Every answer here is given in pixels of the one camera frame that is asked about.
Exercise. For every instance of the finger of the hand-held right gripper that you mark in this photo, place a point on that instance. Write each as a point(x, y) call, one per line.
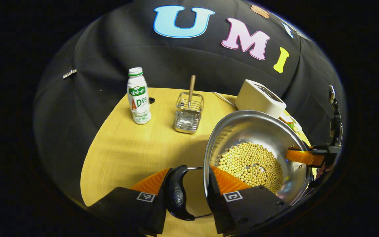
point(303, 157)

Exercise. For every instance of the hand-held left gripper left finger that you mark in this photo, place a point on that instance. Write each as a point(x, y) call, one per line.
point(160, 210)

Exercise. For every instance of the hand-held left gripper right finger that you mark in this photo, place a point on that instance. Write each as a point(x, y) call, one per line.
point(214, 204)

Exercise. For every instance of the sandwich with lettuce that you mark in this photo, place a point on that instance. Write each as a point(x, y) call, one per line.
point(292, 124)

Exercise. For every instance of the pile of yellow soybeans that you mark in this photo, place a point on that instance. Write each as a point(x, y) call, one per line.
point(252, 163)

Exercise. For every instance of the white toaster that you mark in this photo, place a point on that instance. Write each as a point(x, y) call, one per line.
point(258, 98)

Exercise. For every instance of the white drink bottle green label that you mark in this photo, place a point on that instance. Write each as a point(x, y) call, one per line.
point(139, 98)

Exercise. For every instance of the black backdrop cloth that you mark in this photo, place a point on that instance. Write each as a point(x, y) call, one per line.
point(87, 105)

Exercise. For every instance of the silver clip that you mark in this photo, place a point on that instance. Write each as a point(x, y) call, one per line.
point(69, 73)

